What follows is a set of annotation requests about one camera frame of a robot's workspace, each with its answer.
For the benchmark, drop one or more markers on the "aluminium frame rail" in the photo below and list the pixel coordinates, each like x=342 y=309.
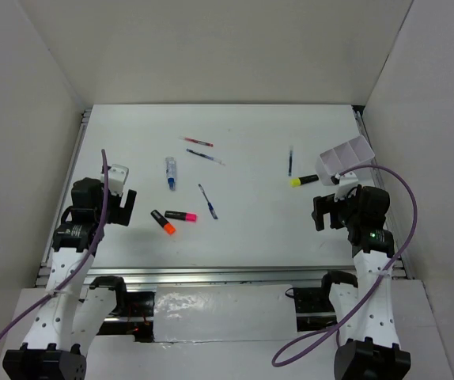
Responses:
x=145 y=277

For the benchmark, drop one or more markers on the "white cover plate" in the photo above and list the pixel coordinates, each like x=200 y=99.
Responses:
x=223 y=313

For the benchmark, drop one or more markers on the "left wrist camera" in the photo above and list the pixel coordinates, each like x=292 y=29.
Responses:
x=117 y=178

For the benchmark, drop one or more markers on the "dark blue pen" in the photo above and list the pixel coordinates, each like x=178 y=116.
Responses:
x=290 y=162

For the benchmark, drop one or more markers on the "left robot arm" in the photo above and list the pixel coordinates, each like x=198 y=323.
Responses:
x=70 y=316

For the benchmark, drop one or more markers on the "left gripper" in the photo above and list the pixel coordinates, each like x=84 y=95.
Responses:
x=122 y=215

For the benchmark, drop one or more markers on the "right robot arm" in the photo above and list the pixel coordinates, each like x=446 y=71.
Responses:
x=369 y=347

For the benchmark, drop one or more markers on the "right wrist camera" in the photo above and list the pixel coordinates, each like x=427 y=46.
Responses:
x=345 y=184

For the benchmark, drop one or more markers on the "orange highlighter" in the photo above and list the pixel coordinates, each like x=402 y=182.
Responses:
x=163 y=222

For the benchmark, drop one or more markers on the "blue pen with grip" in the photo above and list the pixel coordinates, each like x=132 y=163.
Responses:
x=209 y=204

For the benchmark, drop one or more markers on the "white divided container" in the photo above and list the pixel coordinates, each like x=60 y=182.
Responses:
x=354 y=152

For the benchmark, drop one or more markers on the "red pen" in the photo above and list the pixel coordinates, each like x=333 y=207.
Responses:
x=196 y=141

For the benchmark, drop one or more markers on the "pink highlighter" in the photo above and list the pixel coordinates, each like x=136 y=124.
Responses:
x=179 y=215

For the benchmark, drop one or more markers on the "blue pen clear cap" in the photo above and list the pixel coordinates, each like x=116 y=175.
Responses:
x=205 y=156

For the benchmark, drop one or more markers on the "yellow highlighter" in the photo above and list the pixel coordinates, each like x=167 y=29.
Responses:
x=299 y=181

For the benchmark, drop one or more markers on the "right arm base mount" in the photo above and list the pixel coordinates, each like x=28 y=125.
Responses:
x=313 y=310

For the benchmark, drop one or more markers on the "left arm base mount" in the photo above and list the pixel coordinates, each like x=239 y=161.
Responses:
x=135 y=320

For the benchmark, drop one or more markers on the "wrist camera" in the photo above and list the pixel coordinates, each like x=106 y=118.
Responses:
x=345 y=184
x=117 y=178

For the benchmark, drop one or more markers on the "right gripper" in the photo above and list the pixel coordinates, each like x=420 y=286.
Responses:
x=325 y=204

